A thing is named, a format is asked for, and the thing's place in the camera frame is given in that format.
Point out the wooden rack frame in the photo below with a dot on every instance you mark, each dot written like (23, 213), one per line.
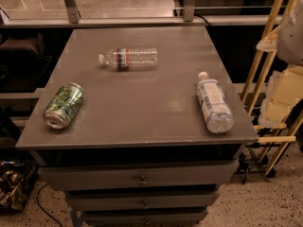
(274, 141)

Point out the clear bottle red blue label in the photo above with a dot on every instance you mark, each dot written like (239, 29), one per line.
(124, 58)

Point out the metal railing frame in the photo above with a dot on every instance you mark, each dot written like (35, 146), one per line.
(89, 13)

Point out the dark chair at left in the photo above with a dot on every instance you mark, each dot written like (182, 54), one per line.
(23, 64)

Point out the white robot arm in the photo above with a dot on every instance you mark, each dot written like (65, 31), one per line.
(284, 89)

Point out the top grey drawer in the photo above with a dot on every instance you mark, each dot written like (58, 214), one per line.
(99, 177)

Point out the grey drawer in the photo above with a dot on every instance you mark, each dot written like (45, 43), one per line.
(99, 177)
(143, 202)
(144, 217)

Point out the green aluminium drink can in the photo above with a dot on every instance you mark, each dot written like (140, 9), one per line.
(64, 106)

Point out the middle grey drawer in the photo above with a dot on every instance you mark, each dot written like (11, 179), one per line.
(143, 202)

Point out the bottom grey drawer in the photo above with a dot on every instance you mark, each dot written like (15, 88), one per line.
(144, 217)

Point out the box of snack packets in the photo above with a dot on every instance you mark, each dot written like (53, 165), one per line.
(17, 179)

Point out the white labelled water bottle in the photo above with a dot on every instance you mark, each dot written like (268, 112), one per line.
(217, 114)

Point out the grey drawer cabinet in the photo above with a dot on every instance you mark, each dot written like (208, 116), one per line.
(137, 117)

